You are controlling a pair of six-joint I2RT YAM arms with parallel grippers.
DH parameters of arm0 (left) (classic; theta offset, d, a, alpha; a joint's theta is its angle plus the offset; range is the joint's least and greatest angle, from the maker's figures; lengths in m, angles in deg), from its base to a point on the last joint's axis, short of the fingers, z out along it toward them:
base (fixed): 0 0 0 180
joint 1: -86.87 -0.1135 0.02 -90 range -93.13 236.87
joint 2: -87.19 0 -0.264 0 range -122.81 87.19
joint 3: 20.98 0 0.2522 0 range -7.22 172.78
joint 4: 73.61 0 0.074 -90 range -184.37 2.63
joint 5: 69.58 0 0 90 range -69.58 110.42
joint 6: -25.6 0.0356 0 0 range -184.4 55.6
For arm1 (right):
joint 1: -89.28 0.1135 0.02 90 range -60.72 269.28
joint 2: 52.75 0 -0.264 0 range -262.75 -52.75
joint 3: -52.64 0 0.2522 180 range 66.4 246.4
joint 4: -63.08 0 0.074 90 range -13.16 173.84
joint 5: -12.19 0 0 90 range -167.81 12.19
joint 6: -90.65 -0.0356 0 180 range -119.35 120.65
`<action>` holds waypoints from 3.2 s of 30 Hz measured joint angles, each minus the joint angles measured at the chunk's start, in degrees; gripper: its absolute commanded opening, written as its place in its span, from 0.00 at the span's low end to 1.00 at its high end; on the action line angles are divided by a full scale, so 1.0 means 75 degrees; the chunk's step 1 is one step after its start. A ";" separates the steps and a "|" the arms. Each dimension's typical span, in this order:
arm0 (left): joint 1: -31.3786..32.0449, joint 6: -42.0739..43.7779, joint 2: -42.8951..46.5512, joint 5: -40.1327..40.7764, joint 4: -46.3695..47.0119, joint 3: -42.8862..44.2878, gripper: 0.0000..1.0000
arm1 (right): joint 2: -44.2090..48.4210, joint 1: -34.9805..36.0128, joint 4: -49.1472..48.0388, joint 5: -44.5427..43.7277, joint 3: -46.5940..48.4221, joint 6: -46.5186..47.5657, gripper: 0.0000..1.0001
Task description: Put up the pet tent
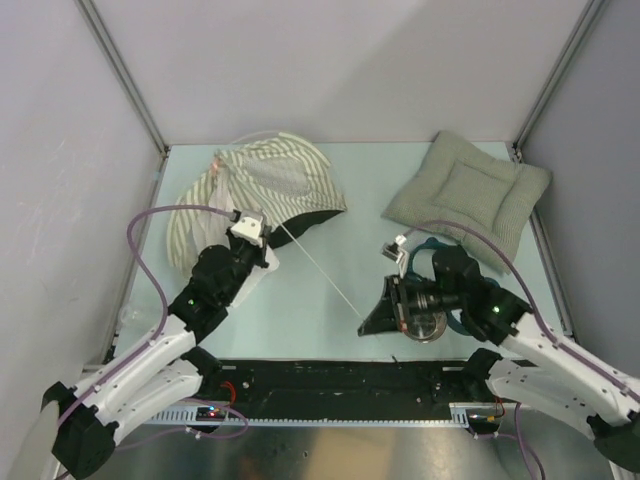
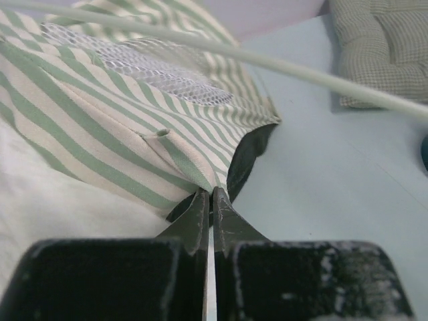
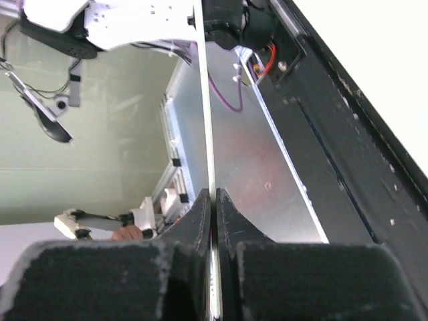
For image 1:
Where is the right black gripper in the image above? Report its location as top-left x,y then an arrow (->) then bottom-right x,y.
357,272 -> 461,334

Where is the striped green white pet tent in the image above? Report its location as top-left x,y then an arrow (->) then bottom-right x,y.
176,132 -> 347,307

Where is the green checked cushion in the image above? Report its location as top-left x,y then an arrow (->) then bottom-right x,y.
383,130 -> 552,274

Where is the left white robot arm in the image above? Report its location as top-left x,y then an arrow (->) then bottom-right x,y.
43,233 -> 269,479

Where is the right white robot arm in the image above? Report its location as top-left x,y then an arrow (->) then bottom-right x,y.
358,243 -> 639,473

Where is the stainless steel bowl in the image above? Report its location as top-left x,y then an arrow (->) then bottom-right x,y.
404,311 -> 447,343

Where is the teal double bowl stand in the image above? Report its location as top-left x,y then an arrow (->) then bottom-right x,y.
402,236 -> 501,337

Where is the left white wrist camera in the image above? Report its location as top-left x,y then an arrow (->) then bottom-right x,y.
230,210 -> 265,247

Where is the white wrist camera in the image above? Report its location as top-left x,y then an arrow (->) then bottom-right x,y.
381,235 -> 409,278
230,210 -> 265,247

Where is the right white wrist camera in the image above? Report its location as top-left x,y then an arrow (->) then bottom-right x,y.
381,235 -> 409,278

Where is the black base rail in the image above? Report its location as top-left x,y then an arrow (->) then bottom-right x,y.
195,360 -> 494,420

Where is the white slotted cable duct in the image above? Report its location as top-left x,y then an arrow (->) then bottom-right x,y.
145,405 -> 499,429

